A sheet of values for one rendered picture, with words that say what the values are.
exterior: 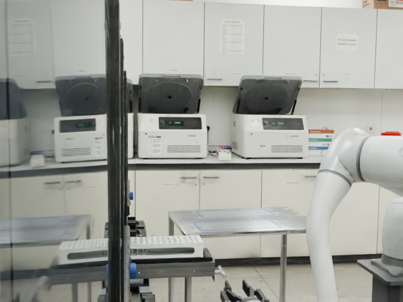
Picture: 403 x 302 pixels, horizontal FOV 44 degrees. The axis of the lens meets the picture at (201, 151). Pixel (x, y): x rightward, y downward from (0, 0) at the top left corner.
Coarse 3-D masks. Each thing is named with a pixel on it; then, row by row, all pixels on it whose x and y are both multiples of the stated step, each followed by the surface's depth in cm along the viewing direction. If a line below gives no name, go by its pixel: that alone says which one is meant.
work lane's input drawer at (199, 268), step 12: (204, 252) 170; (144, 264) 160; (156, 264) 161; (168, 264) 161; (180, 264) 162; (192, 264) 162; (204, 264) 163; (144, 276) 160; (156, 276) 161; (168, 276) 162; (180, 276) 162; (192, 276) 163
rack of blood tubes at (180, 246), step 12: (132, 240) 166; (144, 240) 167; (156, 240) 167; (168, 240) 166; (180, 240) 167; (192, 240) 167; (132, 252) 165; (144, 252) 165; (156, 252) 172; (168, 252) 172; (180, 252) 172; (192, 252) 173
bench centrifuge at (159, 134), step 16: (144, 80) 408; (160, 80) 410; (176, 80) 411; (192, 80) 413; (144, 96) 426; (160, 96) 427; (176, 96) 429; (192, 96) 431; (144, 112) 443; (160, 112) 445; (176, 112) 447; (192, 112) 449; (144, 128) 392; (160, 128) 394; (176, 128) 396; (192, 128) 398; (144, 144) 392; (160, 144) 394; (176, 144) 396; (192, 144) 398
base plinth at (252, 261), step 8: (288, 256) 422; (296, 256) 423; (304, 256) 424; (336, 256) 428; (344, 256) 429; (352, 256) 430; (360, 256) 431; (368, 256) 432; (376, 256) 433; (216, 264) 413; (224, 264) 414; (232, 264) 415; (240, 264) 416; (248, 264) 417; (256, 264) 418; (264, 264) 419; (272, 264) 420; (288, 264) 422
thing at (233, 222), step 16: (256, 208) 245; (272, 208) 246; (288, 208) 246; (176, 224) 213; (192, 224) 209; (208, 224) 210; (224, 224) 210; (240, 224) 210; (256, 224) 211; (272, 224) 211; (288, 224) 211; (304, 224) 212
